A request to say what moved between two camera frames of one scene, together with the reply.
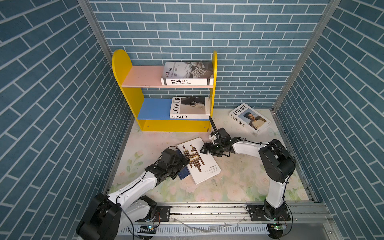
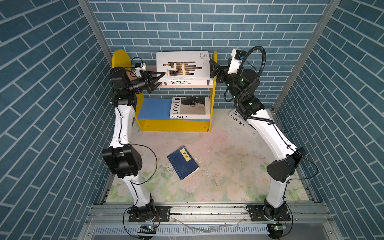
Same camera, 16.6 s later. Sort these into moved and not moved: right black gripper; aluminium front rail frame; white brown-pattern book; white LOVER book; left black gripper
Moved: left black gripper; right black gripper; white brown-pattern book
Not moved: aluminium front rail frame; white LOVER book
